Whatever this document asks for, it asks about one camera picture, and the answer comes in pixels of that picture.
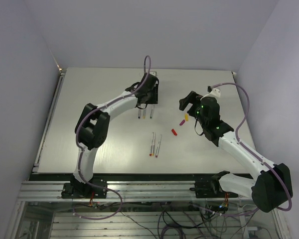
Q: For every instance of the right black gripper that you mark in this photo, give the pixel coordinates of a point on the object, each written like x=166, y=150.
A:
x=194, y=98

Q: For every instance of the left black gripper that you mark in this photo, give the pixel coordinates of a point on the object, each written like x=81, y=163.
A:
x=155, y=100

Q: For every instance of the dark green end white pen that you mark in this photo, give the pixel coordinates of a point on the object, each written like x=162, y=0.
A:
x=152, y=111

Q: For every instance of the red end white pen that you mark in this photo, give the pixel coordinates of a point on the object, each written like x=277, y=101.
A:
x=150, y=146

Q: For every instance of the yellow end white pen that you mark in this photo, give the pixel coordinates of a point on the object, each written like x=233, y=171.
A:
x=153, y=144

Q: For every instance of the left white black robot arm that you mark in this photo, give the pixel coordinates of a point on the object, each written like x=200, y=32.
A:
x=92, y=127

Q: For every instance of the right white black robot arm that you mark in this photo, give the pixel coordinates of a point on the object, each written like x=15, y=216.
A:
x=270, y=184

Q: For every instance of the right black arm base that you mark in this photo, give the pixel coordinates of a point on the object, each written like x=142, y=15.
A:
x=209, y=187

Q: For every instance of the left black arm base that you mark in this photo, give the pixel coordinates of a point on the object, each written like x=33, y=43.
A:
x=78, y=190

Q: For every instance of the purple end white pen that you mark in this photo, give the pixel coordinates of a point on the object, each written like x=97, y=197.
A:
x=158, y=147

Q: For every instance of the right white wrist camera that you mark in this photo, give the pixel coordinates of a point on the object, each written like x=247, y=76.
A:
x=212, y=92

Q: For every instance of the aluminium rail frame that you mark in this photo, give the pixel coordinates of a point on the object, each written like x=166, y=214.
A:
x=50, y=191

